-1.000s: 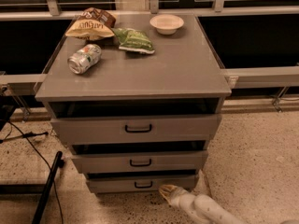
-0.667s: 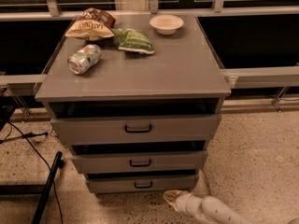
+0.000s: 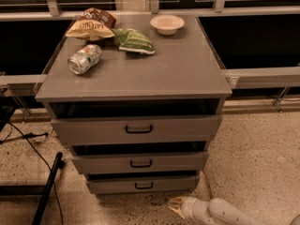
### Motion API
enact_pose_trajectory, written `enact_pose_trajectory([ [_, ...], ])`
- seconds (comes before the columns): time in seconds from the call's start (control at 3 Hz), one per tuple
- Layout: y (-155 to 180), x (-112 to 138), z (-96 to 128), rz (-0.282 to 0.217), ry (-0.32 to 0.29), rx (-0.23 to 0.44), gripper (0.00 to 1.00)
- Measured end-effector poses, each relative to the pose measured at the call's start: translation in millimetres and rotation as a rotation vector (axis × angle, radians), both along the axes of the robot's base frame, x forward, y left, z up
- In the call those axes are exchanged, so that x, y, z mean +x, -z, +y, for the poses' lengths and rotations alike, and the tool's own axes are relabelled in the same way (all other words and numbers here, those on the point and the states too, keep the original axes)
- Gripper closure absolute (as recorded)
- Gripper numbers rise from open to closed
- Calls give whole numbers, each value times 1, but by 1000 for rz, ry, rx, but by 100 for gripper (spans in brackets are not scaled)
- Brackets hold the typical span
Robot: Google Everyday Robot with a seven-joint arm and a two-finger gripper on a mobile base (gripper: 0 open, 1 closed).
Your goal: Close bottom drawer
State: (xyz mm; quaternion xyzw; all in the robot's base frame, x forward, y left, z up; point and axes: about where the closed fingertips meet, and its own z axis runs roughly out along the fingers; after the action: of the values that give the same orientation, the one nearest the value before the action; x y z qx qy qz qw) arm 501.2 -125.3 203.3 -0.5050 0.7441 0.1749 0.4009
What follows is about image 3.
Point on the metal window rail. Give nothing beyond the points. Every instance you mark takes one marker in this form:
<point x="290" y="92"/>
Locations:
<point x="244" y="78"/>

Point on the grey drawer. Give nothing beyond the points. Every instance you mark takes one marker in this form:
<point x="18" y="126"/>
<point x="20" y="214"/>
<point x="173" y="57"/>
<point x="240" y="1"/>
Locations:
<point x="138" y="182"/>
<point x="140" y="157"/>
<point x="135" y="121"/>

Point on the silver soda can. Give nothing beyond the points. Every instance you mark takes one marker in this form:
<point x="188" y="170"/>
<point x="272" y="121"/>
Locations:
<point x="84" y="59"/>

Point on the brown chip bag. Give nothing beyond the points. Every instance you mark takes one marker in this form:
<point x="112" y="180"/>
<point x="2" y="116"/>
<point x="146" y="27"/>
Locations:
<point x="94" y="24"/>

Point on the white bowl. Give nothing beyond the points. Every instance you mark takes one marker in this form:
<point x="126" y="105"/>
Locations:
<point x="167" y="24"/>

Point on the grey middle drawer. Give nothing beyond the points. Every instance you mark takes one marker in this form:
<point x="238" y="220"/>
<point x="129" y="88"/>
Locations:
<point x="140" y="157"/>

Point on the grey drawer cabinet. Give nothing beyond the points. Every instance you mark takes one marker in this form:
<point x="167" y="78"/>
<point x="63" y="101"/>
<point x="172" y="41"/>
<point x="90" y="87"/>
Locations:
<point x="183" y="67"/>

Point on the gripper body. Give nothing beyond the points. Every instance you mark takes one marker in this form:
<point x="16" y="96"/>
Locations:
<point x="191" y="207"/>

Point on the grey top drawer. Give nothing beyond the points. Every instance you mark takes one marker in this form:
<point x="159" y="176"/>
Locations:
<point x="135" y="121"/>

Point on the green chip bag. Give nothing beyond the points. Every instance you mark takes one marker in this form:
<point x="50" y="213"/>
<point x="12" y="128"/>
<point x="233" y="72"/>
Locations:
<point x="134" y="41"/>

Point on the grey bottom drawer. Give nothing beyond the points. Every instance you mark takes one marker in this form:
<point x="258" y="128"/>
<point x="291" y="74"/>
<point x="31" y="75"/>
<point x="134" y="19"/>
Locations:
<point x="138" y="182"/>

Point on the black stand leg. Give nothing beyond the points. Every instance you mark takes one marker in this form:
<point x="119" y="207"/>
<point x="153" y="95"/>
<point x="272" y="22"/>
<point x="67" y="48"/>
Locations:
<point x="47" y="189"/>

